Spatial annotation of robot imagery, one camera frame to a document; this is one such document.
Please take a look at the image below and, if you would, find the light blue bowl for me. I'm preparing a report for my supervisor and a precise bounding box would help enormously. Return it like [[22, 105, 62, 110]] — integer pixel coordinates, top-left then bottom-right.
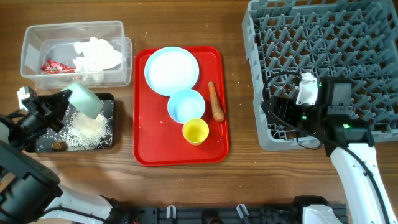
[[167, 89, 206, 124]]

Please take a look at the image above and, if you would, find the yellow cup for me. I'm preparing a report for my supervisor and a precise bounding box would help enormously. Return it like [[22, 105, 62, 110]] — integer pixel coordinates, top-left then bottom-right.
[[182, 118, 210, 146]]

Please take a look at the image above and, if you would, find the clear plastic bin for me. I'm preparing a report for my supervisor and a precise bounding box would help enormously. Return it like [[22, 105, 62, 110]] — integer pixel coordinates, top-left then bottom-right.
[[20, 21, 134, 89]]

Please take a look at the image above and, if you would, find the red serving tray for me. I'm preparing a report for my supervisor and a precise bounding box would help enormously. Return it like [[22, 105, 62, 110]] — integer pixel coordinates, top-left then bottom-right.
[[132, 46, 229, 166]]

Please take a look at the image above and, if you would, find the brown food lump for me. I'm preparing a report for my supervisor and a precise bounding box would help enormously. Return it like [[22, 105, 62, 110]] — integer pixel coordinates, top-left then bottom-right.
[[52, 141, 67, 151]]

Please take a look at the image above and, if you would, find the large light blue plate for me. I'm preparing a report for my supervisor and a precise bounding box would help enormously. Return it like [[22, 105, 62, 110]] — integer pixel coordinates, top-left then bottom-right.
[[144, 47, 200, 96]]

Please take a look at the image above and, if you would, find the grey dishwasher rack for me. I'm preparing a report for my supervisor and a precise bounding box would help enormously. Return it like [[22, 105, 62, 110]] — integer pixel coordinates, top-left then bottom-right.
[[242, 1, 397, 151]]

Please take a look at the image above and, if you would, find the white rice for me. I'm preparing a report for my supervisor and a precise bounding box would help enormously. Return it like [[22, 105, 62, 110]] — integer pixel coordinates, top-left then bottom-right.
[[55, 105, 114, 151]]

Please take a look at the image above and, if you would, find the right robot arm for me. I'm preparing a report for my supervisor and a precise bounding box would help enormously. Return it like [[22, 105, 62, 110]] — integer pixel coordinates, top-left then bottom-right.
[[261, 77, 397, 223]]

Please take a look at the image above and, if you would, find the black tray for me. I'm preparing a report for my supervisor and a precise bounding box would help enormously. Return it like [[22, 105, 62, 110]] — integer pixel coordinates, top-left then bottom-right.
[[25, 93, 116, 153]]

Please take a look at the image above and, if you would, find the white napkin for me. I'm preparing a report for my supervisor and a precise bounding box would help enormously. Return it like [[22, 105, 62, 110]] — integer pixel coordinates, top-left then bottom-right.
[[72, 37, 122, 73]]

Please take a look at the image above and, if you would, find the orange carrot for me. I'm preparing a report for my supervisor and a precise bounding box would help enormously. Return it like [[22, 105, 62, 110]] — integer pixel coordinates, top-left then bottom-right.
[[208, 81, 225, 122]]

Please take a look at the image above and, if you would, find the green bowl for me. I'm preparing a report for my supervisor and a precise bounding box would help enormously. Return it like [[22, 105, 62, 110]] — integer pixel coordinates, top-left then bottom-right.
[[62, 82, 103, 119]]

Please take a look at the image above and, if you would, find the red snack wrapper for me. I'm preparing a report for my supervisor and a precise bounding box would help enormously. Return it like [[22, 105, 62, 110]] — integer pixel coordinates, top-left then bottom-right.
[[41, 59, 75, 74]]

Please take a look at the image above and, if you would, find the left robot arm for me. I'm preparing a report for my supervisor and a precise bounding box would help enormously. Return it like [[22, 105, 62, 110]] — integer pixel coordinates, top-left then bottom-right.
[[1, 86, 129, 223]]

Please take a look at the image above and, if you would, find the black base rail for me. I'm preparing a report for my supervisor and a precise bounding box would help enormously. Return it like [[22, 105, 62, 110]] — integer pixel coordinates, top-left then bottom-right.
[[129, 204, 301, 224]]

